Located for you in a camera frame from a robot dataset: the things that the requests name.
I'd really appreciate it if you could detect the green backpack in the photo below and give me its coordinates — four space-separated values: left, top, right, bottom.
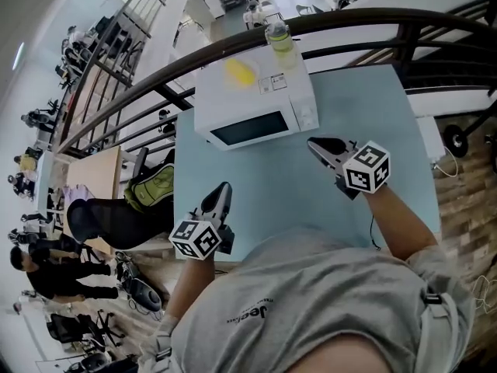
123 163 176 214

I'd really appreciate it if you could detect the black round device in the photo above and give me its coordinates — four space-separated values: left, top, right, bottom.
116 269 163 313

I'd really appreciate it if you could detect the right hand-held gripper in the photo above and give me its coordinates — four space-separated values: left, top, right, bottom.
306 136 391 201

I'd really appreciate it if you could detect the white cable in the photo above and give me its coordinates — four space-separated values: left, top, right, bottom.
429 145 460 179

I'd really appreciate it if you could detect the black wheel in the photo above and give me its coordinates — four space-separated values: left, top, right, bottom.
443 124 467 159

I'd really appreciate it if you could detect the dark metal railing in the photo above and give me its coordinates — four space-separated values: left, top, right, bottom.
54 8 497 159

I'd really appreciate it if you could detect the lilac cloth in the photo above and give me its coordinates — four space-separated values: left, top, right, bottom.
61 183 97 206

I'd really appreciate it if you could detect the grey shoulder strap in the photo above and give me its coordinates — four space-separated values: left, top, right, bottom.
420 288 474 369
140 314 180 369

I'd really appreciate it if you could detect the person's right forearm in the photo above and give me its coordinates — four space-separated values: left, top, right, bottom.
363 184 440 263

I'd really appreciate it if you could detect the grey t-shirt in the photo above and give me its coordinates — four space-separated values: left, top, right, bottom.
166 225 477 373

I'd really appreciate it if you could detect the wooden desk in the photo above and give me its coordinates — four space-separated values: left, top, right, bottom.
63 145 124 256

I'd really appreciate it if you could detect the black mesh office chair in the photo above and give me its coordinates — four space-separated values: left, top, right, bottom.
66 148 176 251

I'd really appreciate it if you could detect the white microwave oven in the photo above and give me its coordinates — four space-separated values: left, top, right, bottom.
193 46 321 152

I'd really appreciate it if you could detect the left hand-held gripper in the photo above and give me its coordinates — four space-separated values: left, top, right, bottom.
169 182 236 262

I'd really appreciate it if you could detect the person's left forearm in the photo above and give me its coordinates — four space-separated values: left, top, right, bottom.
160 253 217 326

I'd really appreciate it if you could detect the thin black cable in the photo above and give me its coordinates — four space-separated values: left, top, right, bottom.
367 213 384 253

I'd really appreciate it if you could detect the clear green water bottle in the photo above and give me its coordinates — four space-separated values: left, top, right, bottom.
264 19 301 70

